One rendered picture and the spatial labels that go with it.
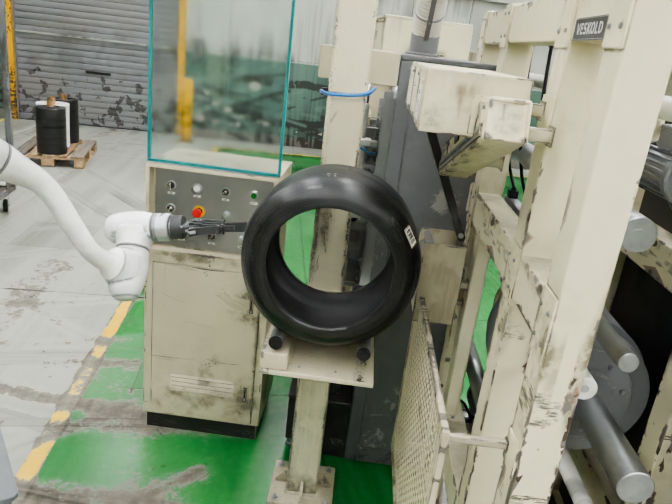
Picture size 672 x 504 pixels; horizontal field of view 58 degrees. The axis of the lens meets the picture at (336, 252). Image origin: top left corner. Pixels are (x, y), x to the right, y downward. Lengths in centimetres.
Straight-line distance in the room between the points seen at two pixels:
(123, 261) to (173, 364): 107
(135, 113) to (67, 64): 128
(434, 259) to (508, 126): 84
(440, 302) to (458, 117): 89
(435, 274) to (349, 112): 63
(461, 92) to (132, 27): 975
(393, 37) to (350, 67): 300
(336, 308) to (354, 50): 87
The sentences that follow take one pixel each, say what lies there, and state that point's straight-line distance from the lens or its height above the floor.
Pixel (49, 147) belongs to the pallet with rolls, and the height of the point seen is 24.
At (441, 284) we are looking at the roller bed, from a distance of 216.
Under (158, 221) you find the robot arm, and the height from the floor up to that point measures 123.
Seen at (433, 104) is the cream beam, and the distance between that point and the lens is 146.
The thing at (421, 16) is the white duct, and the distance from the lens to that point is 258.
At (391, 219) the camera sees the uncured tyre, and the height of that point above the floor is 135.
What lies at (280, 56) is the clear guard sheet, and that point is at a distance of 244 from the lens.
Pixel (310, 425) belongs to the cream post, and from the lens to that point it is 253.
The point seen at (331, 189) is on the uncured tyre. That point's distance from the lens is 175.
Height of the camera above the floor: 181
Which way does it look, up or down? 19 degrees down
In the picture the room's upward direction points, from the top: 7 degrees clockwise
